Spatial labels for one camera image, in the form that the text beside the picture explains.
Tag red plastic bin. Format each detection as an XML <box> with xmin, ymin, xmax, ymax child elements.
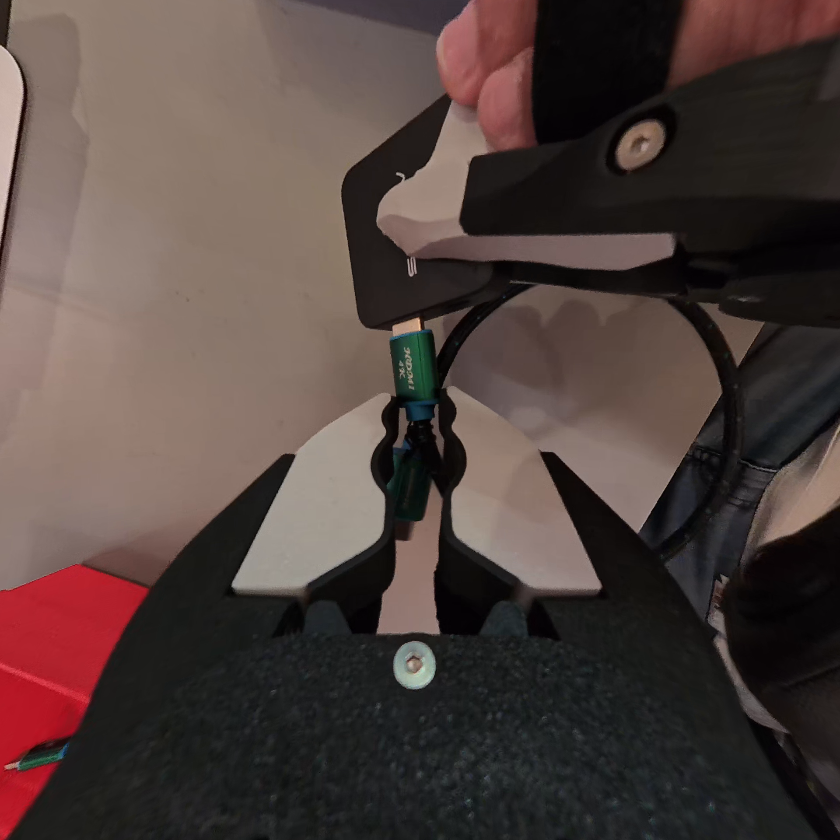
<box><xmin>0</xmin><ymin>563</ymin><xmax>149</xmax><ymax>840</ymax></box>

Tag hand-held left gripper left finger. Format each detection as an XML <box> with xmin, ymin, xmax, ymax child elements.
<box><xmin>231</xmin><ymin>392</ymin><xmax>400</xmax><ymax>599</ymax></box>

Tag person's denim legs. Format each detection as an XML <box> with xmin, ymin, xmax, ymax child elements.
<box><xmin>640</xmin><ymin>325</ymin><xmax>840</xmax><ymax>840</ymax></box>

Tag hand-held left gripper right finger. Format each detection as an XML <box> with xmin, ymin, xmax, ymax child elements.
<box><xmin>436</xmin><ymin>387</ymin><xmax>603</xmax><ymax>598</ymax></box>

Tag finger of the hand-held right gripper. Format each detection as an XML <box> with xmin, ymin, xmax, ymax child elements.
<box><xmin>376</xmin><ymin>98</ymin><xmax>686</xmax><ymax>296</ymax></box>

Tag black grey adapter hub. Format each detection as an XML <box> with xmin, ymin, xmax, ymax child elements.
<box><xmin>341</xmin><ymin>92</ymin><xmax>506</xmax><ymax>332</ymax></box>

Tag black braided cable green plugs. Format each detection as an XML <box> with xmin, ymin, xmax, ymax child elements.
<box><xmin>3</xmin><ymin>738</ymin><xmax>71</xmax><ymax>773</ymax></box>
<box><xmin>384</xmin><ymin>282</ymin><xmax>744</xmax><ymax>560</ymax></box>

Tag person's right hand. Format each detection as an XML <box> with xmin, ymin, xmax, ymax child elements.
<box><xmin>436</xmin><ymin>0</ymin><xmax>840</xmax><ymax>152</ymax></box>

